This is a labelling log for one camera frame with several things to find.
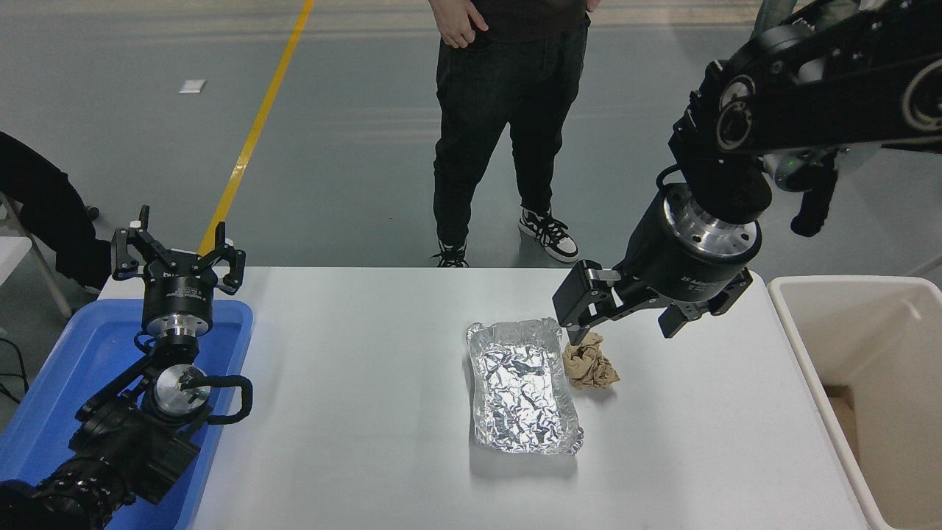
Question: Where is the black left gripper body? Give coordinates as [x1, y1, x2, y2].
[141, 255, 216, 322]

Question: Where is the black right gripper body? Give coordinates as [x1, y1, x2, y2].
[614, 188, 760, 304]

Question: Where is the standing person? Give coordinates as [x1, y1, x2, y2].
[428, 0, 595, 268]

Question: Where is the crinkled foil tray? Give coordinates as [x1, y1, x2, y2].
[465, 317, 584, 456]

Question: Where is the seated person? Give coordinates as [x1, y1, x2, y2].
[0, 131, 113, 292]

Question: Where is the crumpled tan paper ball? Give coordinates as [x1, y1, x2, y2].
[562, 331, 621, 390]

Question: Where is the large pale bin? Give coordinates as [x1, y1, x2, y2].
[767, 276, 942, 530]

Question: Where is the blue plastic tray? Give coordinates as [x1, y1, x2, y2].
[0, 298, 255, 530]

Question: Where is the black floor cable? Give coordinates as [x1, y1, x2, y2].
[0, 337, 31, 404]

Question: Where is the grey folding chair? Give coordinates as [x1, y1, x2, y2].
[0, 193, 74, 336]

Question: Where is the standing person's right hand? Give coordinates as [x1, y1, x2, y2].
[428, 0, 489, 50]

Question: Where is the walking person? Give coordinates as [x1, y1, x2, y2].
[752, 0, 862, 38]

